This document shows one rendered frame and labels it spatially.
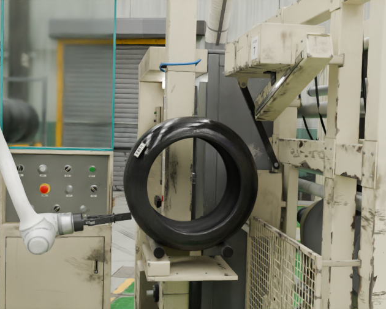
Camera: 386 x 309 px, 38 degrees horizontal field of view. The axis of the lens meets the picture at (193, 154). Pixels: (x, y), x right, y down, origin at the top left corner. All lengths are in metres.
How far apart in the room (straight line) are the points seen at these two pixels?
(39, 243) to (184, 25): 1.17
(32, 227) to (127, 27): 9.45
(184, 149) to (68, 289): 0.92
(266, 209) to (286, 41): 0.89
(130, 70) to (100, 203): 8.95
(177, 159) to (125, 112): 9.15
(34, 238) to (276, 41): 1.13
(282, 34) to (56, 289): 1.68
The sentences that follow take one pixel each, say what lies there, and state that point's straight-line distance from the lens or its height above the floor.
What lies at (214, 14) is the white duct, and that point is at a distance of 3.16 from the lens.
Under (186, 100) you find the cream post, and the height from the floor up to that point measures 1.52.
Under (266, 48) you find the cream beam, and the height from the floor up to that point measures 1.69.
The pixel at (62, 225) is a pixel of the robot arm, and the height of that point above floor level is 1.00.
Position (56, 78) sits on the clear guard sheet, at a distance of 2.89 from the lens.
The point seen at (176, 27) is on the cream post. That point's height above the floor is 1.85.
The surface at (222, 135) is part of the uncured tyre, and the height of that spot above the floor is 1.37.
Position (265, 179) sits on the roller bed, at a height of 1.17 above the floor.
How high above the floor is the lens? 1.41
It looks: 3 degrees down
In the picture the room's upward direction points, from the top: 2 degrees clockwise
